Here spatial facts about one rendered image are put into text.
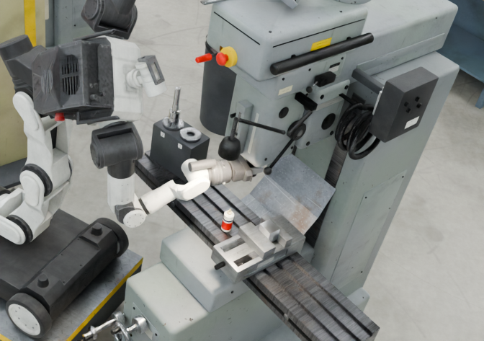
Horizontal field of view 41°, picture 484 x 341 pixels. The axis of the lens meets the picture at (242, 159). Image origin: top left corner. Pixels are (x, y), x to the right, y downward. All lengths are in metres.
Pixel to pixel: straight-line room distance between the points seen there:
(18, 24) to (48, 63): 1.57
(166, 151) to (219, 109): 1.71
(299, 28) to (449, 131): 3.54
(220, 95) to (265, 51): 2.52
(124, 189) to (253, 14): 0.71
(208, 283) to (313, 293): 0.40
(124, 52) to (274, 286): 1.01
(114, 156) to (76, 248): 0.92
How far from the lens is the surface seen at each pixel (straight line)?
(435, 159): 5.03
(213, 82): 4.39
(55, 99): 2.11
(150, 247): 3.75
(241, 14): 1.96
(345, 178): 2.66
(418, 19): 2.57
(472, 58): 6.09
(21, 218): 2.84
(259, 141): 2.22
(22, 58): 2.35
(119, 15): 2.17
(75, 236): 3.01
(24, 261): 2.93
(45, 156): 2.51
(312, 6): 2.11
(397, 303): 3.87
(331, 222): 2.81
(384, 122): 2.22
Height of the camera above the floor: 2.76
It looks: 38 degrees down
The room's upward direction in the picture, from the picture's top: 13 degrees clockwise
